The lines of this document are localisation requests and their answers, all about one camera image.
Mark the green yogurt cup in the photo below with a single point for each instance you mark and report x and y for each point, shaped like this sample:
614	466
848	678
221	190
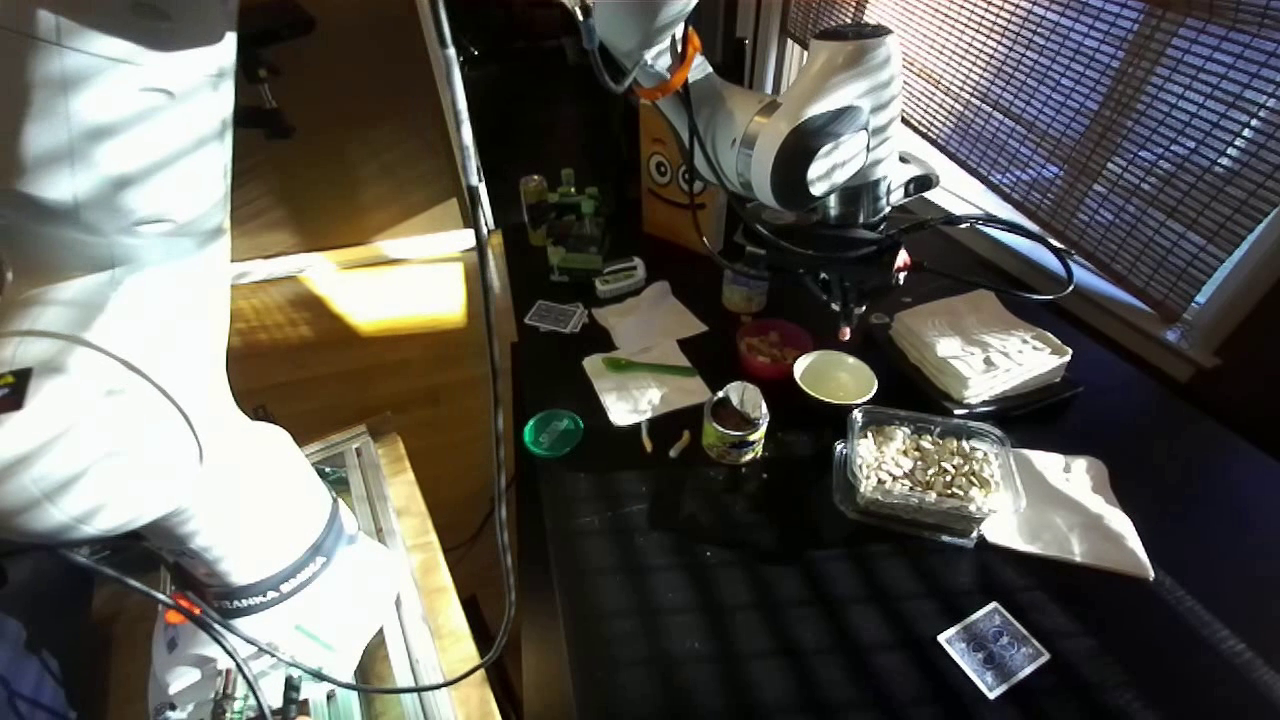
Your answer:
733	425

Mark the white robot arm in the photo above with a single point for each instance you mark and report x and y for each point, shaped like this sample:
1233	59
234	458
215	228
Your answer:
118	308

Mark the white folded napkin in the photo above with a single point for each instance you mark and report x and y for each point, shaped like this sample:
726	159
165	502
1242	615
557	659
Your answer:
1067	510

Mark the red bowl with snacks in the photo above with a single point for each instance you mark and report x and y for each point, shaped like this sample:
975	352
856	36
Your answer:
766	348

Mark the green round lid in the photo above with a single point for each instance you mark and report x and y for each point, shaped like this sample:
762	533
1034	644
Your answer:
553	432

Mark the green plastic spoon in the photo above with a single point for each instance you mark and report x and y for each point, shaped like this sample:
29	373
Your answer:
646	364

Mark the black and white bowl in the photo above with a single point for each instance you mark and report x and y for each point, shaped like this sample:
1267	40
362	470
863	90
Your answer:
834	378

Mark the white napkin stack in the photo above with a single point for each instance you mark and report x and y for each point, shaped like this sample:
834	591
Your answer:
970	304

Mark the small yellow jar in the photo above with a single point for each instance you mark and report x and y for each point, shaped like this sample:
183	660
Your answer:
747	290

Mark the white paper napkin left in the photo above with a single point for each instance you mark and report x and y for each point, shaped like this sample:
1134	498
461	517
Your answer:
649	319

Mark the clear plastic food container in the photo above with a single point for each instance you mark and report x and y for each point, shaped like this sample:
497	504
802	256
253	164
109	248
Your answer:
923	472

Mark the green cap bottle back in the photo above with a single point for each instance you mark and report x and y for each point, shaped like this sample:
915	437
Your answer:
573	224

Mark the white paper napkin right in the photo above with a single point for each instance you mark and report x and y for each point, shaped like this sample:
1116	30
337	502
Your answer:
634	399

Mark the single playing card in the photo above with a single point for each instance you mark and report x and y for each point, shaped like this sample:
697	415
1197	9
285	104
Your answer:
994	649

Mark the white paper napkin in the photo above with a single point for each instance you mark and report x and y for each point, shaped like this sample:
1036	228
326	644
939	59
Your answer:
649	319
634	399

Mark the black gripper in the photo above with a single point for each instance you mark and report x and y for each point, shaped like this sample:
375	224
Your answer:
848	266

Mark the blue playing card deck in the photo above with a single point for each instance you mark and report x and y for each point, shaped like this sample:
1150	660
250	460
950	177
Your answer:
557	319

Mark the orange cartoon face box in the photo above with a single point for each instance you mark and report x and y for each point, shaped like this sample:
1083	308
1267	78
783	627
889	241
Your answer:
672	198

